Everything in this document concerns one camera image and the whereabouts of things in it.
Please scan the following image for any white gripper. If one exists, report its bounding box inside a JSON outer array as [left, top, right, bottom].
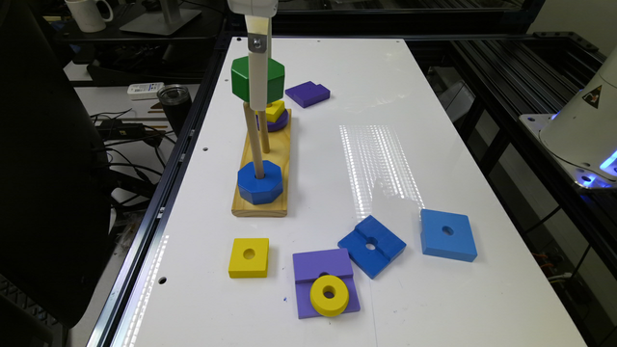
[[228, 0, 279, 111]]

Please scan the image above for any green octagon block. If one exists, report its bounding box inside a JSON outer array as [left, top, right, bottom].
[[231, 56, 285, 104]]

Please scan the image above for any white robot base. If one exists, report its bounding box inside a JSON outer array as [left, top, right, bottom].
[[519, 53, 616, 189]]

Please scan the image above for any dark purple notched block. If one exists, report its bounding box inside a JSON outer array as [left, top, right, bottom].
[[285, 81, 331, 108]]

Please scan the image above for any small yellow square block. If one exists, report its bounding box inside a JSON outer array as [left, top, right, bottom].
[[265, 100, 285, 123]]

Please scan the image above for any purple round block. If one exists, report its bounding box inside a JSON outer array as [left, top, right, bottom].
[[265, 109, 289, 132]]

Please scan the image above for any blue octagon block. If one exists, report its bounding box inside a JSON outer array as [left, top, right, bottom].
[[237, 160, 283, 205]]

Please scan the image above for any purple grooved square block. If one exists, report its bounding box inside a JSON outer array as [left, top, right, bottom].
[[293, 249, 361, 319]]

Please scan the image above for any blue grooved square block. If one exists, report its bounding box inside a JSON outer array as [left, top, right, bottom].
[[337, 215, 406, 279]]

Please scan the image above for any light blue square block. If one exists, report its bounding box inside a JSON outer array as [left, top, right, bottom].
[[420, 209, 477, 262]]

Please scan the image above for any grey monitor stand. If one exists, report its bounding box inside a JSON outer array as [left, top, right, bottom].
[[120, 0, 201, 36]]

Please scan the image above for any middle wooden peg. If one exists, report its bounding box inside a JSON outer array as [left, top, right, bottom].
[[256, 111, 270, 153]]

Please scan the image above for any wooden peg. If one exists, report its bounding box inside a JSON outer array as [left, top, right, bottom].
[[243, 102, 265, 179], [256, 111, 270, 153]]

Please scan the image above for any front wooden peg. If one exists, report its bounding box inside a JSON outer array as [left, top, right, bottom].
[[243, 102, 265, 179]]

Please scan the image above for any black tumbler cup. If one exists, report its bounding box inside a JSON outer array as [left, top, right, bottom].
[[157, 84, 192, 135]]

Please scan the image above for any wooden peg base board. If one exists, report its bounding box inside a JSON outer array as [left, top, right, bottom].
[[231, 103, 292, 217]]

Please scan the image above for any white remote control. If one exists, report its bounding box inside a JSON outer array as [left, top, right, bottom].
[[127, 82, 165, 100]]

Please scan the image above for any white mug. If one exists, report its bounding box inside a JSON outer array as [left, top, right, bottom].
[[65, 0, 114, 34]]

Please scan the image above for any black monitor back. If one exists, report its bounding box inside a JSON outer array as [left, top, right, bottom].
[[1, 1, 110, 328]]

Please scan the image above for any yellow ring block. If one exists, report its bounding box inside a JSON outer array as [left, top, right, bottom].
[[309, 275, 350, 317]]

